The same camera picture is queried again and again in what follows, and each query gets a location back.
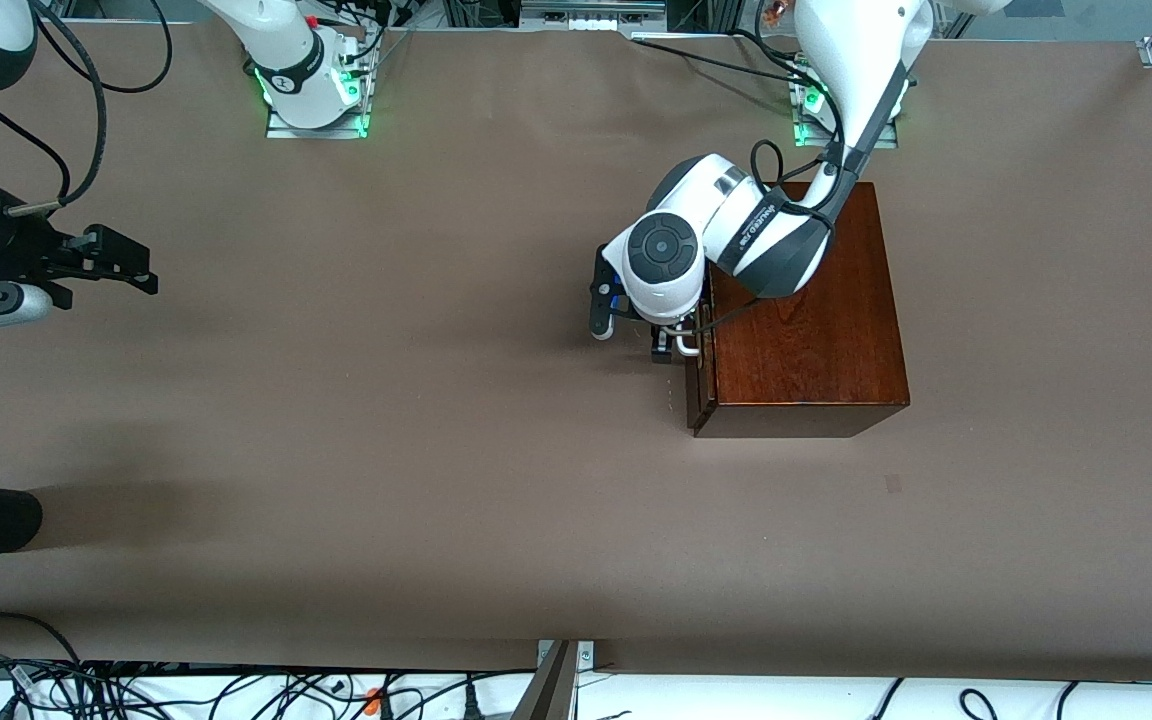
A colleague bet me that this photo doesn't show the wooden drawer with white handle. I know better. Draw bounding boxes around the wooden drawer with white handle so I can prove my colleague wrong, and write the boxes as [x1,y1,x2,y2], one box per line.
[674,332,717,433]

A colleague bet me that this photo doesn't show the dark wooden drawer cabinet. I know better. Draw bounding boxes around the dark wooden drawer cabinet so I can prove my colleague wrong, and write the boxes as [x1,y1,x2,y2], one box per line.
[693,180,912,439]

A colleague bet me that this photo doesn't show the dark slanted metal beam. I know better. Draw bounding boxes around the dark slanted metal beam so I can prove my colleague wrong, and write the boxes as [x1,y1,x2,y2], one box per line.
[511,640,579,720]

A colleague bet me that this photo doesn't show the black cable with metal plug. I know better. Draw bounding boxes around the black cable with metal plug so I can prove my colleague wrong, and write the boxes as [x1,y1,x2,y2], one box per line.
[4,0,109,217]

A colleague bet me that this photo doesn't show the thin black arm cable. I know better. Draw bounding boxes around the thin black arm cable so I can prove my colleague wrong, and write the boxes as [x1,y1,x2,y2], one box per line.
[0,90,73,204]

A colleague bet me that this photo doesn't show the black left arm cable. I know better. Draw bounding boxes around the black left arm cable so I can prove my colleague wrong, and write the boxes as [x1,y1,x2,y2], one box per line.
[674,138,847,337]

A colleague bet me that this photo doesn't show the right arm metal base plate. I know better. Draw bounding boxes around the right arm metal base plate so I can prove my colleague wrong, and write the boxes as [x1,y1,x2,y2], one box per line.
[265,98,370,140]

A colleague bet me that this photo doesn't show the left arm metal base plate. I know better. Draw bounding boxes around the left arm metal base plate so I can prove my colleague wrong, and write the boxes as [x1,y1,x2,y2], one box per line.
[793,90,900,150]

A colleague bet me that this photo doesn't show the black cable lying on table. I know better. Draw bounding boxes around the black cable lying on table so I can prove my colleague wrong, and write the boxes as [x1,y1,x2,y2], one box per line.
[629,35,807,83]

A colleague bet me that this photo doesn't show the aluminium frame piece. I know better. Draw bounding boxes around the aluminium frame piece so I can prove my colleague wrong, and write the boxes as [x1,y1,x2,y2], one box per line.
[519,0,669,34]

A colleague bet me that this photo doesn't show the small metal edge bracket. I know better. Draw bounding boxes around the small metal edge bracket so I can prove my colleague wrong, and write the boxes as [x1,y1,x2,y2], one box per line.
[536,640,597,673]

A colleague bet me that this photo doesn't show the black looped cable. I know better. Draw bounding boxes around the black looped cable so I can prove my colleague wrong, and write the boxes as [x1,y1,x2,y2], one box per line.
[0,611,87,669]

